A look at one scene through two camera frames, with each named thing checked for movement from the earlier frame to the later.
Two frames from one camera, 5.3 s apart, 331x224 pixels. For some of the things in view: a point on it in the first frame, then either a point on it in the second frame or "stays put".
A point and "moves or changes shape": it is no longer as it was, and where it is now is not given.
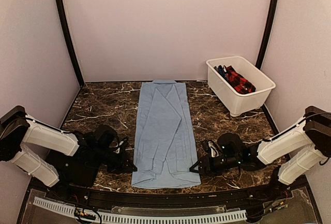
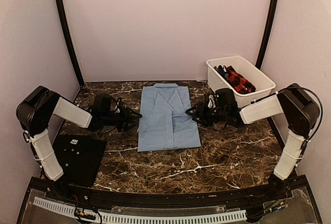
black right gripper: (207, 167) → (200, 112)
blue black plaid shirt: (221, 71) stays put
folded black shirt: (80, 168) stays put
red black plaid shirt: (240, 84) stays put
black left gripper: (121, 166) → (127, 117)
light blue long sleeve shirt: (165, 148) moves or changes shape
